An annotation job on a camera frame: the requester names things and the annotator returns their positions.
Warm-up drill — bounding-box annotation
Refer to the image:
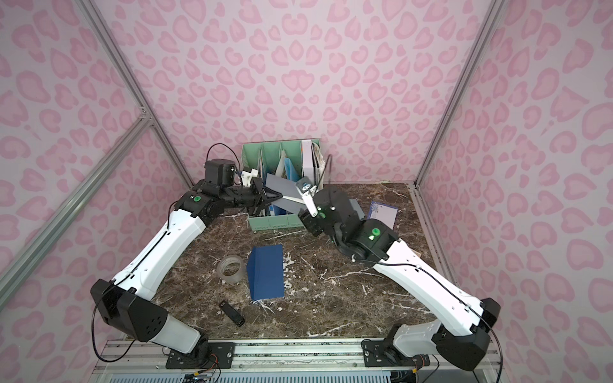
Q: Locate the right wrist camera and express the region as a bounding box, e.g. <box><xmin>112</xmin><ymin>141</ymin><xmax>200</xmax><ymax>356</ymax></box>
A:
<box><xmin>295</xmin><ymin>177</ymin><xmax>319</xmax><ymax>217</ymax></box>

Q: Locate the light teal envelope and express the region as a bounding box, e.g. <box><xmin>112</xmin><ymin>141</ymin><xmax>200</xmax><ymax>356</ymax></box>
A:
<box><xmin>350</xmin><ymin>199</ymin><xmax>365</xmax><ymax>220</ymax></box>

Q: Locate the dark blue envelope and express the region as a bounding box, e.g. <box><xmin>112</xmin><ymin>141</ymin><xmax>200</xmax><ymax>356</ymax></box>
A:
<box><xmin>247</xmin><ymin>244</ymin><xmax>285</xmax><ymax>301</ymax></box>

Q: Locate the aluminium front rail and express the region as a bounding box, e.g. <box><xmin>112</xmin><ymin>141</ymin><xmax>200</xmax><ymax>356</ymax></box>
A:
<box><xmin>90</xmin><ymin>337</ymin><xmax>504</xmax><ymax>375</ymax></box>

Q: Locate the green file organizer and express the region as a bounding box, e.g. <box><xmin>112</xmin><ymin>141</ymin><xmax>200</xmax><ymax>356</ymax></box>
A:
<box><xmin>241</xmin><ymin>139</ymin><xmax>321</xmax><ymax>231</ymax></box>

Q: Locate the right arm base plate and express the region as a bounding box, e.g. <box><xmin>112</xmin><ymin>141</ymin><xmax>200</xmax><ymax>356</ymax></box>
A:
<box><xmin>361</xmin><ymin>339</ymin><xmax>431</xmax><ymax>370</ymax></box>

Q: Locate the stack of papers right slot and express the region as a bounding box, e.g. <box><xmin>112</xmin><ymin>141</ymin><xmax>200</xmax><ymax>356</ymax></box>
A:
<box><xmin>311</xmin><ymin>141</ymin><xmax>327</xmax><ymax>189</ymax></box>

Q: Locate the clear tape roll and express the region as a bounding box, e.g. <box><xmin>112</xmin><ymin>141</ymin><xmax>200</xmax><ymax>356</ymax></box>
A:
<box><xmin>216</xmin><ymin>255</ymin><xmax>247</xmax><ymax>284</ymax></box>

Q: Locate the white folder in organizer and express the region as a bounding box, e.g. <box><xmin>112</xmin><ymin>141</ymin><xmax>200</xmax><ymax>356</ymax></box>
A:
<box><xmin>301</xmin><ymin>140</ymin><xmax>317</xmax><ymax>184</ymax></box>

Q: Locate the white letter paper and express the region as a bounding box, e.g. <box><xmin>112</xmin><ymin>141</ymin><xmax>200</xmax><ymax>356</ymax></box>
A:
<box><xmin>368</xmin><ymin>201</ymin><xmax>399</xmax><ymax>229</ymax></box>

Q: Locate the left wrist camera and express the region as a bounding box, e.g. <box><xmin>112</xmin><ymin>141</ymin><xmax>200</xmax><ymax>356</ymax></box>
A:
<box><xmin>240</xmin><ymin>169</ymin><xmax>259</xmax><ymax>187</ymax></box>

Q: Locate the small black device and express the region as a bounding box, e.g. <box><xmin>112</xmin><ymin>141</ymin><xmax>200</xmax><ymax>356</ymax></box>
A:
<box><xmin>219</xmin><ymin>300</ymin><xmax>245</xmax><ymax>327</ymax></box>

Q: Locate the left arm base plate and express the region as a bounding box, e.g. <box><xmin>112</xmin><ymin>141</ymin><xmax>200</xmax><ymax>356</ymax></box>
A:
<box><xmin>165</xmin><ymin>341</ymin><xmax>236</xmax><ymax>370</ymax></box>

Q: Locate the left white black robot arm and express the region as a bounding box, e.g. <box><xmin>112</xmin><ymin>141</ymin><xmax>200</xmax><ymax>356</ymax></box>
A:
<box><xmin>90</xmin><ymin>159</ymin><xmax>283</xmax><ymax>358</ymax></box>

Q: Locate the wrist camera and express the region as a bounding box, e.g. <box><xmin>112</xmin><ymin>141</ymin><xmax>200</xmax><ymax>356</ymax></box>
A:
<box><xmin>240</xmin><ymin>169</ymin><xmax>259</xmax><ymax>187</ymax></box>
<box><xmin>295</xmin><ymin>177</ymin><xmax>319</xmax><ymax>217</ymax></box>

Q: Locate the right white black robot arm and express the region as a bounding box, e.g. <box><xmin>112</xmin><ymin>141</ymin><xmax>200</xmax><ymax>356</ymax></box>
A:
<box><xmin>296</xmin><ymin>179</ymin><xmax>501</xmax><ymax>371</ymax></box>

